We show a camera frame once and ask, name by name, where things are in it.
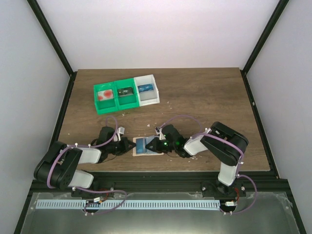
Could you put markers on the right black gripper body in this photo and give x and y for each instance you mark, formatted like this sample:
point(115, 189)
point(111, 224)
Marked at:
point(158, 144)

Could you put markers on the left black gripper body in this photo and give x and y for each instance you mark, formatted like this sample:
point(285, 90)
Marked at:
point(123, 146)

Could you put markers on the blue VIP card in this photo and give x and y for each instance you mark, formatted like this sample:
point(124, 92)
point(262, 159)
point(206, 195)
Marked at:
point(140, 145)

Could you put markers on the black VIP card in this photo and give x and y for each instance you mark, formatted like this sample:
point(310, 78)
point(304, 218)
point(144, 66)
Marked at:
point(125, 91)

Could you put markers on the white bin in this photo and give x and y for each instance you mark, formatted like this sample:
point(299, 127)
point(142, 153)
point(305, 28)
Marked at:
point(147, 98)

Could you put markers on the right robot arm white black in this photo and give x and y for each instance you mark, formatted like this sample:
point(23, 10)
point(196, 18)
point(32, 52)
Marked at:
point(223, 142)

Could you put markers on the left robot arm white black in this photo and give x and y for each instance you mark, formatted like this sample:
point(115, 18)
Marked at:
point(94, 153)

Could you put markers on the white card red circles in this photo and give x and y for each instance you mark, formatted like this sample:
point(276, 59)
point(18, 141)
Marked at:
point(105, 95)

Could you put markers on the middle green bin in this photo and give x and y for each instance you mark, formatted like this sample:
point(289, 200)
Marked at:
point(126, 102)

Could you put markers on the green bin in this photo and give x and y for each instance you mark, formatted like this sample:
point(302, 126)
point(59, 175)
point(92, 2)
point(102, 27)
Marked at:
point(107, 106)
point(126, 102)

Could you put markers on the left green bin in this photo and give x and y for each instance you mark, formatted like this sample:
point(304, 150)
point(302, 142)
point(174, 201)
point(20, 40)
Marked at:
point(107, 106)

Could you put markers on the metal front plate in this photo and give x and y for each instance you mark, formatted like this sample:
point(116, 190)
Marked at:
point(265, 213)

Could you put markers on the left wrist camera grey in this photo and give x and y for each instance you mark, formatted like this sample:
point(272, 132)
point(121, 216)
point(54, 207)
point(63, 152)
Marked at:
point(119, 134)

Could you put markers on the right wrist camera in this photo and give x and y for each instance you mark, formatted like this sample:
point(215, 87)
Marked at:
point(159, 133)

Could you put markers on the left side frame rail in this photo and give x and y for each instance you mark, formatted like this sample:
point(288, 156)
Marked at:
point(61, 112)

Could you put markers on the frame rail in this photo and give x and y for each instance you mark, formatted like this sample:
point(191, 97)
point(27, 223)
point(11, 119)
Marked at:
point(61, 112)
point(273, 169)

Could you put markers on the light blue slotted cable duct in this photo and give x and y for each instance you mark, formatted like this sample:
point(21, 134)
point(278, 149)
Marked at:
point(131, 204)

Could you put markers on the right side frame rail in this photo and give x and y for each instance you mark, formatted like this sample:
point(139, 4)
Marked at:
point(273, 169)

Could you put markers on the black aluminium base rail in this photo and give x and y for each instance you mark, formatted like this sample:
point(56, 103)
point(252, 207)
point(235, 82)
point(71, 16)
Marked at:
point(204, 183)

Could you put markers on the left black frame post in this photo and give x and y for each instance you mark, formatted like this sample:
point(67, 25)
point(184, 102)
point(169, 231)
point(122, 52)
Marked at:
point(50, 35)

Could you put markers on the black frame post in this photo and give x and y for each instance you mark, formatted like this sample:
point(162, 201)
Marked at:
point(280, 7)
point(50, 35)

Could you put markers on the right black frame post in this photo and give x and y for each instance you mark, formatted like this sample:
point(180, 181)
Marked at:
point(280, 7)

